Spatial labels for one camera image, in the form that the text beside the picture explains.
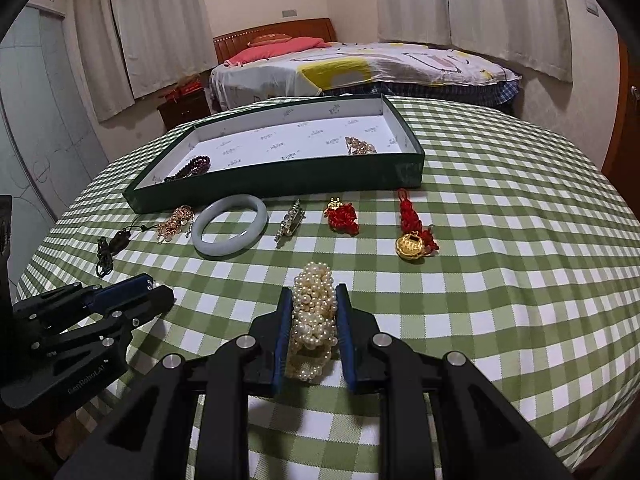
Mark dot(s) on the wide white curtain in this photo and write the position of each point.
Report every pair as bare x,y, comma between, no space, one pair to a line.
510,15
160,20

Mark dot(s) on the white wall switch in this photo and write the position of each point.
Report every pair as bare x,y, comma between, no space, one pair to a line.
592,8

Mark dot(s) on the brown wooden door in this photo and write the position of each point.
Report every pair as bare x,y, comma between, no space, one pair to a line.
622,135

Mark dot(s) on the bed with patterned sheet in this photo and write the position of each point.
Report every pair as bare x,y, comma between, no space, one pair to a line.
400,62

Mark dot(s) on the black chair back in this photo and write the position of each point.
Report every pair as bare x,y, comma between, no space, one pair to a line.
5,240

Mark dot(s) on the narrow white curtain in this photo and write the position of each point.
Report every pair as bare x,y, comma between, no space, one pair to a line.
412,0
100,50

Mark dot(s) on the red gift boxes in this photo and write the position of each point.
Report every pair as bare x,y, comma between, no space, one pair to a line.
187,89

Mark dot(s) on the orange cushion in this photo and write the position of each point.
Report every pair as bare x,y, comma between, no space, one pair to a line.
270,39

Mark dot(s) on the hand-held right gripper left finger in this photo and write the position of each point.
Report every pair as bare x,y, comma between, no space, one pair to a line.
281,340

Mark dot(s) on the dark green shallow box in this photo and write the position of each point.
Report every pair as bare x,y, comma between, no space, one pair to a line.
280,135

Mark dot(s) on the frosted glass wardrobe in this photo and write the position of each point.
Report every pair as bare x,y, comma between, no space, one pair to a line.
40,135

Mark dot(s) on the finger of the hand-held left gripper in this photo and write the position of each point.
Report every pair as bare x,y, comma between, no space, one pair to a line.
135,312
120,292

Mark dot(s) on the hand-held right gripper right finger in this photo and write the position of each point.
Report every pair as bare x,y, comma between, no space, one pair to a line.
346,340

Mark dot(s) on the dark wooden nightstand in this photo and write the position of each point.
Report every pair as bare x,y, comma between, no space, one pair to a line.
182,110

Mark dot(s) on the red knot gold lock pendant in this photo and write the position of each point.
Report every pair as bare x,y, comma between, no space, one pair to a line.
410,245

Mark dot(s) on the pink pillow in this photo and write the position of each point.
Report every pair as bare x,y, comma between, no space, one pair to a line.
270,50

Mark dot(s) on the rhinestone hair clip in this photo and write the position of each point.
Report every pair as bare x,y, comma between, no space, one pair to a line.
289,222

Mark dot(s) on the small red knot charm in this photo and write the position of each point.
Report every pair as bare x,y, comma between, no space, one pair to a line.
344,217

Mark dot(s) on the wooden headboard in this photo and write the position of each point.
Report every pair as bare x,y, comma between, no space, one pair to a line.
300,27

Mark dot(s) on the pale green jade bangle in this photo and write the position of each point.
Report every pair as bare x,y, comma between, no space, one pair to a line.
225,251

